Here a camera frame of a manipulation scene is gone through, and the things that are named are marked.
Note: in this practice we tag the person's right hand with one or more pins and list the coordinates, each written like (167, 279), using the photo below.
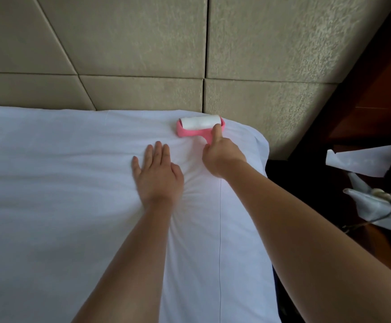
(223, 158)

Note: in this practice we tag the person's right forearm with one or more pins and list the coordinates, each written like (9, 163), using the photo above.
(309, 245)

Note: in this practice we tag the dark wooden wall panel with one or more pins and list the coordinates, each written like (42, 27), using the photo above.
(377, 84)

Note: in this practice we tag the white bed sheet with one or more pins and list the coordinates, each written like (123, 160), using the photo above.
(47, 232)

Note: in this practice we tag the beige padded headboard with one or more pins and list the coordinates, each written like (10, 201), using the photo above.
(148, 37)

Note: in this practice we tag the dark wooden nightstand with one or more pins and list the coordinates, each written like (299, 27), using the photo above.
(383, 249)

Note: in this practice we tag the pink lint roller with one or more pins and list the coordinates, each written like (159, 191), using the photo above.
(199, 121)

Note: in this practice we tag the person's left hand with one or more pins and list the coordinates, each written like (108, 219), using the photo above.
(158, 181)

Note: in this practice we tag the person's left forearm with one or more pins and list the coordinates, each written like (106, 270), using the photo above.
(128, 272)

